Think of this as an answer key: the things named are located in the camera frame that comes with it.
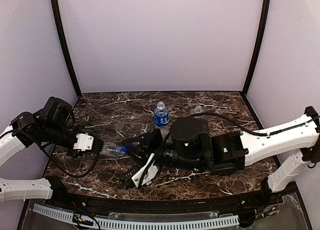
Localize pepsi label bottle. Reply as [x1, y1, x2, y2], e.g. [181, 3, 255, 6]
[100, 143, 129, 158]

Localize blue label water bottle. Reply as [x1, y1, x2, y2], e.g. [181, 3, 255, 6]
[154, 101, 169, 128]

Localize clear plastic bottle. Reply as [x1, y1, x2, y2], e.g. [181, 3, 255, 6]
[190, 105, 205, 115]

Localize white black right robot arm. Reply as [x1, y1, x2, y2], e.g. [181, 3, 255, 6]
[122, 106, 320, 194]

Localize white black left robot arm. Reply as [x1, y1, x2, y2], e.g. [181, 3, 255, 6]
[0, 97, 104, 203]

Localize grey slotted cable duct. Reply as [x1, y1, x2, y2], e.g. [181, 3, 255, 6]
[32, 204, 239, 230]

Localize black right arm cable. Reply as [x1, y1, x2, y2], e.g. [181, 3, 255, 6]
[194, 112, 320, 138]

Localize black front table rail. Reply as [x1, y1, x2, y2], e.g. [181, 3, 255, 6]
[45, 186, 284, 216]

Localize black left corner post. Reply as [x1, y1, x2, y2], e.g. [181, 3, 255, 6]
[50, 0, 82, 98]

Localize black corner post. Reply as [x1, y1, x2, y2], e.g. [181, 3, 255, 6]
[50, 0, 82, 98]
[242, 0, 271, 97]

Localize black right corner post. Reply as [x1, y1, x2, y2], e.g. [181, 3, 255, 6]
[242, 0, 271, 97]

